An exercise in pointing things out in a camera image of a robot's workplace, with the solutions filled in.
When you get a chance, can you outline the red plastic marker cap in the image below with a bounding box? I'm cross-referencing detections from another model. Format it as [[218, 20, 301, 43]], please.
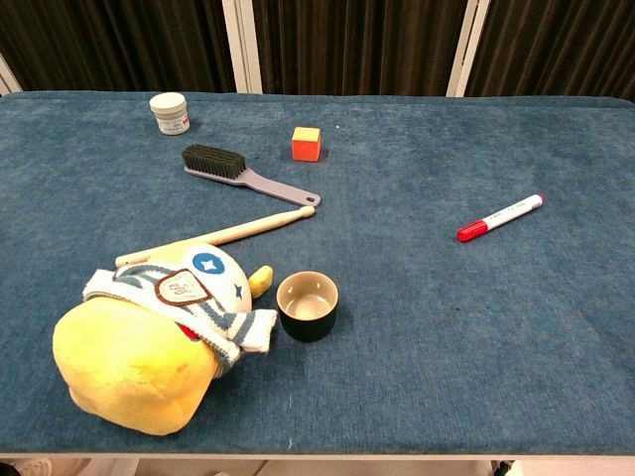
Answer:
[[456, 220, 489, 244]]

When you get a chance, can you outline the white marker with red cap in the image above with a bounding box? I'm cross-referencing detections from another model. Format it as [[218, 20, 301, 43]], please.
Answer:
[[482, 192, 547, 232]]

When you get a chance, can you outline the black cup with beige interior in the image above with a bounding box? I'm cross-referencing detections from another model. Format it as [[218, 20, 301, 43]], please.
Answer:
[[276, 270, 340, 343]]

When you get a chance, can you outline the wooden drumstick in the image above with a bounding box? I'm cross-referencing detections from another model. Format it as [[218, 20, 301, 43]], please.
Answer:
[[114, 205, 317, 269]]

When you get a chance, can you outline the orange yellow wooden cube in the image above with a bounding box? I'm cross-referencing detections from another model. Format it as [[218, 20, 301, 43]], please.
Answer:
[[291, 126, 322, 163]]

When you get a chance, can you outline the grey brush with dark bristles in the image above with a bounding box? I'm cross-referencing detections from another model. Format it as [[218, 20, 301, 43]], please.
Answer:
[[182, 144, 322, 208]]

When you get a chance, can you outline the blue velvet table cloth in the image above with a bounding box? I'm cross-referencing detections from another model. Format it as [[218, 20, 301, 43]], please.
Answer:
[[0, 89, 635, 456]]

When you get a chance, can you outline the small white plastic jar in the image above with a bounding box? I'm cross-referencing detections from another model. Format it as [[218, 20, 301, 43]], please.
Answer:
[[149, 92, 191, 136]]

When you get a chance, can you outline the dark pleated curtain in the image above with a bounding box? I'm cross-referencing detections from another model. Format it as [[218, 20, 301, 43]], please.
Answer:
[[0, 0, 635, 105]]

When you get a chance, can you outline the yellow plush duck toy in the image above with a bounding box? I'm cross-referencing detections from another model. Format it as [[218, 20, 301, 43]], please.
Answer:
[[52, 244, 279, 437]]

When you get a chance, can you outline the white vertical frame post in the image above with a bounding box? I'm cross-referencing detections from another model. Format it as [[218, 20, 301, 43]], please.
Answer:
[[445, 0, 491, 98], [0, 53, 24, 97], [220, 0, 264, 95]]

